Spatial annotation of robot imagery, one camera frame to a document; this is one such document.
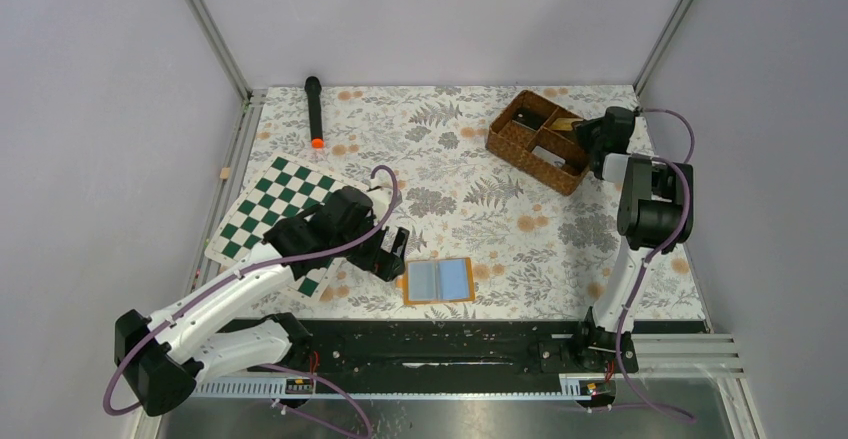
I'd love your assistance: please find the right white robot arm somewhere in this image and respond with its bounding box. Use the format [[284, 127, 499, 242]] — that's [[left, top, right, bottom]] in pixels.
[[569, 106, 694, 374]]

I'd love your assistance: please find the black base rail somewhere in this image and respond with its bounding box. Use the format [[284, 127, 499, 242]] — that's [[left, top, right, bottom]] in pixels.
[[218, 315, 710, 396]]

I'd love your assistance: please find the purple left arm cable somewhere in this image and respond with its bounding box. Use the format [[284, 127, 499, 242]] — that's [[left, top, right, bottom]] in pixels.
[[102, 164, 401, 439]]

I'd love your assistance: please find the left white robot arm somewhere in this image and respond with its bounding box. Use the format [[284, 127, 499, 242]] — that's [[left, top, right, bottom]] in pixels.
[[102, 185, 408, 417]]

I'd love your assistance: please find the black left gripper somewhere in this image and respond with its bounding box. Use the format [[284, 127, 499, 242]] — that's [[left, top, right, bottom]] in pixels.
[[335, 212, 409, 281]]

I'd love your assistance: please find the gold VIP card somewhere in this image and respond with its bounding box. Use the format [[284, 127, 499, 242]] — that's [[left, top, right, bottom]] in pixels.
[[548, 117, 584, 132]]

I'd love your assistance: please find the floral patterned table mat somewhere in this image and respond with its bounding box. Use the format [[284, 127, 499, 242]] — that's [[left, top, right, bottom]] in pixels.
[[207, 84, 707, 322]]

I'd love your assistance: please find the black marker orange cap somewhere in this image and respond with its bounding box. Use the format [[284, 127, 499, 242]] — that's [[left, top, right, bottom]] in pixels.
[[304, 76, 324, 149]]

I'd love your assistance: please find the brown woven divided basket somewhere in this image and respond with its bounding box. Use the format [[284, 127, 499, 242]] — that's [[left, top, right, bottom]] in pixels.
[[486, 90, 589, 196]]

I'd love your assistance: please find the black item in basket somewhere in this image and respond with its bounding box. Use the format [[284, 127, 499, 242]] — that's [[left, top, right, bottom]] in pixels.
[[514, 109, 547, 130]]

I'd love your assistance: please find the green white chessboard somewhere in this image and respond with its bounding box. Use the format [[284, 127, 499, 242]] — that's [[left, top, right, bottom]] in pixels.
[[204, 153, 367, 268]]

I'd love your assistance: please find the grey card in basket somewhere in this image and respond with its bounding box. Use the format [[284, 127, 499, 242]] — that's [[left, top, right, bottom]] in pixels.
[[532, 146, 566, 168]]

